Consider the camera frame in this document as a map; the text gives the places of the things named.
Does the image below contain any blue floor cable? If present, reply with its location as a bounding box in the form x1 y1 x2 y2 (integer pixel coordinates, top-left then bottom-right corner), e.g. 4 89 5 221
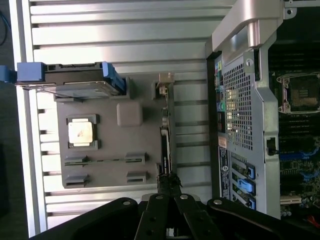
0 9 11 47

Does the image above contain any green motherboard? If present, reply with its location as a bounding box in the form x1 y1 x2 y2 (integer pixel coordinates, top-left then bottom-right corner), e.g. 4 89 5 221
268 48 320 220

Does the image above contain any silver CPU socket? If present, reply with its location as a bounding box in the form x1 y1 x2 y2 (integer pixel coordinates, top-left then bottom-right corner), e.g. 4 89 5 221
276 72 320 115

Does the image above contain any grey plastic parts rack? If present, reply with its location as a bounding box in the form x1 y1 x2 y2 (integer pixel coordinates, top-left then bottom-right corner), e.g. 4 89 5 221
53 74 176 190

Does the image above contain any white expansion slot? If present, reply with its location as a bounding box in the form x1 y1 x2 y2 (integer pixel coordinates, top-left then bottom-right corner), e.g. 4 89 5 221
279 195 303 205

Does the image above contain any hard disk with blue carrier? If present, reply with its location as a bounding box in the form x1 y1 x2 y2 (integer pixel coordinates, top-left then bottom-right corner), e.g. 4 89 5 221
0 61 126 101

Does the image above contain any dark grey PC case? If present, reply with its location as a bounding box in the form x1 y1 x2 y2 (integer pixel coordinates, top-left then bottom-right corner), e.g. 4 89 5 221
204 0 320 222

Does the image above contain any green RAM stick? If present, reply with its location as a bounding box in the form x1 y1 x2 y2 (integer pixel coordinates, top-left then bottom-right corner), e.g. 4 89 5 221
64 159 146 167

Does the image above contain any blue expansion slot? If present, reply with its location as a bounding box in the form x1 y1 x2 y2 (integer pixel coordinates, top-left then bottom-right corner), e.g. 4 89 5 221
279 151 320 162

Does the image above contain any silver CPU chip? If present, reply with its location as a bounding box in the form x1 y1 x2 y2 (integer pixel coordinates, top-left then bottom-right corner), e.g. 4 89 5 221
67 122 95 149

